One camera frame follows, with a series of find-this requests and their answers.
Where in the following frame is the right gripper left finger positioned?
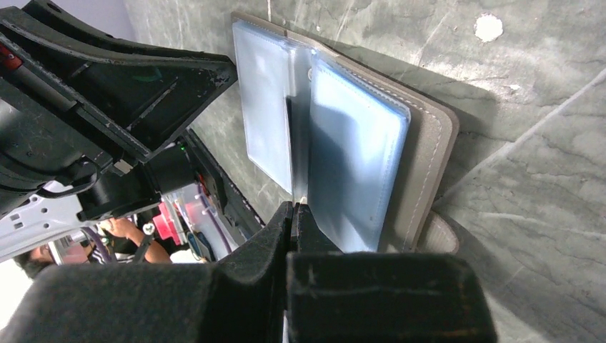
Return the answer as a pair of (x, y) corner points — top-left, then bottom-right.
(1, 202), (293, 342)

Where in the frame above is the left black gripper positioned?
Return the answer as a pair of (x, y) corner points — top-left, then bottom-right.
(1, 1), (237, 219)

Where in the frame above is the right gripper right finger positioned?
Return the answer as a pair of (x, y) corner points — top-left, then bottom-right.
(286, 204), (497, 342)

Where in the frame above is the grey card holder wallet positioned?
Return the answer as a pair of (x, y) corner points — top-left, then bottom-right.
(232, 12), (460, 254)

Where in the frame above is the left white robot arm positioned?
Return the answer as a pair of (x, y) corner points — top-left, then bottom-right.
(1, 1), (237, 260)

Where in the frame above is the red plastic object background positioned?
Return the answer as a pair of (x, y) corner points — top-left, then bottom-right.
(152, 201), (196, 246)

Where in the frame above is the person behind the table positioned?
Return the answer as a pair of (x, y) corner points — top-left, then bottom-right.
(12, 218), (172, 279)

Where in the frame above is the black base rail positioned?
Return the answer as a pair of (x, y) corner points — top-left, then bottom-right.
(180, 129), (264, 244)

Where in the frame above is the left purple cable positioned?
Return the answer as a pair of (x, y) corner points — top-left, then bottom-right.
(80, 227), (114, 264)

